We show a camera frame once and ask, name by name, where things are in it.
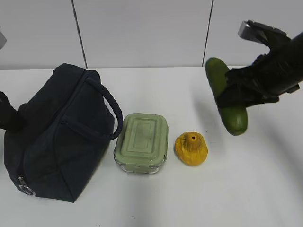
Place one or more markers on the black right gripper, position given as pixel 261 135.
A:
pixel 270 75

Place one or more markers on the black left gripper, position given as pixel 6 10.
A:
pixel 7 113

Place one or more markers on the green cucumber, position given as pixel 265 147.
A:
pixel 235 118

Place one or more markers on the navy blue lunch bag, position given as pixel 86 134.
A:
pixel 54 142

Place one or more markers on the yellow toy pear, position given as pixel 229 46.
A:
pixel 191 148

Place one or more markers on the green lidded glass container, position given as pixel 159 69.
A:
pixel 143 143

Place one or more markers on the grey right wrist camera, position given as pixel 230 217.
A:
pixel 246 32

